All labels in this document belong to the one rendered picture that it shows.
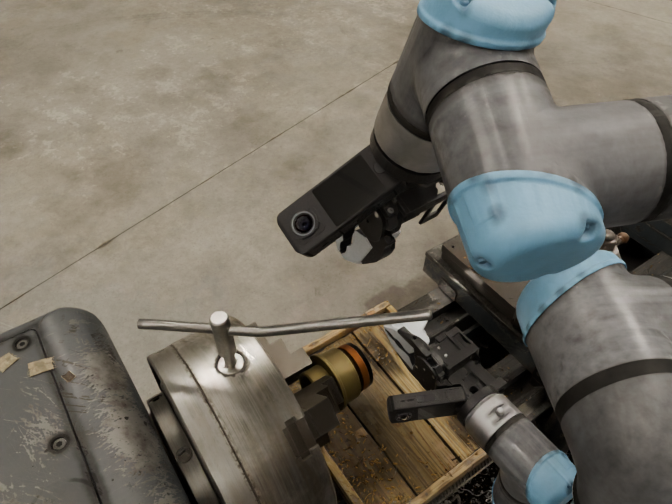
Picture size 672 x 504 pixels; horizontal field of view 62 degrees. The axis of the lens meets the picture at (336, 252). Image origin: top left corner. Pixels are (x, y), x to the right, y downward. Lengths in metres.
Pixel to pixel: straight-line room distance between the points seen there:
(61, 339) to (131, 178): 2.36
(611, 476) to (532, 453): 0.30
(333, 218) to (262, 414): 0.29
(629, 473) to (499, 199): 0.28
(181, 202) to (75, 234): 0.50
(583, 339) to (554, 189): 0.24
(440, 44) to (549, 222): 0.13
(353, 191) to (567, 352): 0.23
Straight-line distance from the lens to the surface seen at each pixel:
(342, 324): 0.60
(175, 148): 3.23
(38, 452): 0.69
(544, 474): 0.80
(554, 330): 0.54
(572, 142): 0.33
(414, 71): 0.38
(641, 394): 0.50
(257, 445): 0.68
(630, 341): 0.52
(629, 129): 0.35
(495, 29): 0.34
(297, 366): 0.85
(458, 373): 0.87
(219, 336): 0.65
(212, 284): 2.45
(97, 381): 0.72
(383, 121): 0.43
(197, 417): 0.68
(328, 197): 0.48
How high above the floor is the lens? 1.82
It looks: 46 degrees down
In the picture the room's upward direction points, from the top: straight up
